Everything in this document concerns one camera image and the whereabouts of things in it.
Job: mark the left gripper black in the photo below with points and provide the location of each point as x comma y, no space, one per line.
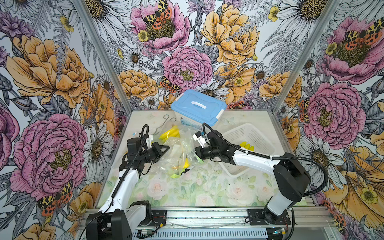
156,148

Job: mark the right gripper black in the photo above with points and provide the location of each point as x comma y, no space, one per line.
199,151

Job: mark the panda zip-top bag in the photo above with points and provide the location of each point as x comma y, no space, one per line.
180,148

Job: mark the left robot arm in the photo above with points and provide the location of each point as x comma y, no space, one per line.
118,219

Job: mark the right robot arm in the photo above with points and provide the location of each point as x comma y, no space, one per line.
292,178

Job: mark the white plastic basket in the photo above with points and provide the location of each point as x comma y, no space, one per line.
249,138

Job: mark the blue lid storage box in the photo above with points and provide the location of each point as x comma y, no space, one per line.
193,108

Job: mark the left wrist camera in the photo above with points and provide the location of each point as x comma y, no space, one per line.
138,146

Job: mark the metal wire tongs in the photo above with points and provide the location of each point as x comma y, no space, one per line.
167,119

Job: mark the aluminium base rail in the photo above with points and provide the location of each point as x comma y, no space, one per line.
239,223

